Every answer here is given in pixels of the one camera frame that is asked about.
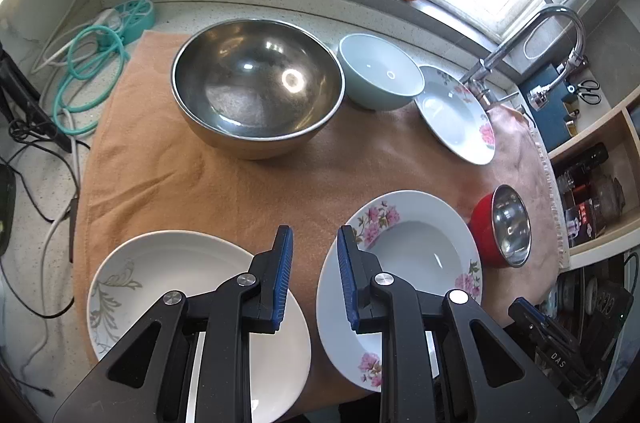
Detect white plate grey leaf pattern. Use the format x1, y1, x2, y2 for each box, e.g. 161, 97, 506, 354
86, 230, 311, 422

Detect red steel small bowl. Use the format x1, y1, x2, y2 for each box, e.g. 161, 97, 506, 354
468, 185, 532, 268

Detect large floral blue plate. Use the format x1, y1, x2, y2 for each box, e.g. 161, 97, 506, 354
316, 190, 483, 393

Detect small floral deep plate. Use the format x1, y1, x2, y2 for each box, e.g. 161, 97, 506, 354
414, 66, 496, 165

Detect large stainless steel bowl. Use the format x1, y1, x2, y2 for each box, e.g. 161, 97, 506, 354
170, 18, 346, 160

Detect light blue ceramic bowl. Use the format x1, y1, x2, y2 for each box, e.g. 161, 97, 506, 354
336, 33, 425, 111

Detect chrome kitchen faucet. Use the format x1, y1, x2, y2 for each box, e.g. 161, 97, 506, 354
459, 4, 589, 110

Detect orange brown towel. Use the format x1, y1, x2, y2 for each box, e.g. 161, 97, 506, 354
71, 28, 572, 409

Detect wooden shelf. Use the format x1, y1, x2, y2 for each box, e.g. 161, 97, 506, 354
550, 91, 639, 270

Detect blue knife block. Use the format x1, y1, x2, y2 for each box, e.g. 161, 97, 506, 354
518, 64, 577, 152

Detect black oval device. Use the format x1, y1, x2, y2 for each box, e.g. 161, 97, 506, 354
0, 164, 16, 255

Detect black scissors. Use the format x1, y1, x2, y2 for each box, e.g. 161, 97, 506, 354
575, 79, 602, 106

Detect black tripod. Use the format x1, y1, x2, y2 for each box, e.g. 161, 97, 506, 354
1, 48, 72, 154

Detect teal power strip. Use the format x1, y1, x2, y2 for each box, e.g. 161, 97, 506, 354
112, 0, 156, 45

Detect black cable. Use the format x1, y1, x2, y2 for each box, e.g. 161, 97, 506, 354
0, 122, 91, 399

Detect white cable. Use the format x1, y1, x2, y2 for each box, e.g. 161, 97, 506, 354
29, 0, 122, 354

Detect teal cable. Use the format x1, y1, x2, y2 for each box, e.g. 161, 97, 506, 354
52, 0, 191, 137

